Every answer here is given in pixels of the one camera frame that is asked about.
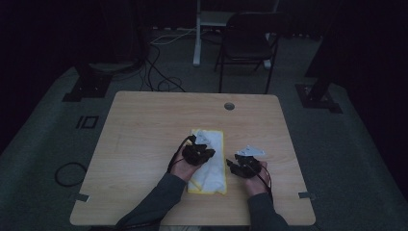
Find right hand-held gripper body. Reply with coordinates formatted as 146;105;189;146
234;144;266;179

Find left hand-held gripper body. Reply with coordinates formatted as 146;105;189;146
182;129;212;167

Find white cloth with yellow edge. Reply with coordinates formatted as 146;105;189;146
187;128;228;195

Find person's left hand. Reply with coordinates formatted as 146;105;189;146
169;156;203;185

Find person's right hand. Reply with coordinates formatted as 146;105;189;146
244;161;271;197

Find black stand with square base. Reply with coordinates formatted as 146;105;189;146
294;0;344;115
62;62;114;103

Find black folding chair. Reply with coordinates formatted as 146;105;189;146
214;12;292;94

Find round grey stand base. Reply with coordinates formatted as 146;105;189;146
88;61;140;74

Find left hand-held gripper cable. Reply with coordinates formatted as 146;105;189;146
166;134;196;175

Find hand-held gripper cable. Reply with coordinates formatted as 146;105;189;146
166;134;196;175
252;165;274;204

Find right hand-held gripper cable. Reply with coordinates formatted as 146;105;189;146
252;165;274;204

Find black floor cables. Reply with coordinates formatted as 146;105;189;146
139;43;187;93

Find white floor cable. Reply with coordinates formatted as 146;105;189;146
149;28;197;46

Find black coiled cable loop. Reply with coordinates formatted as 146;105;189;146
54;162;89;188

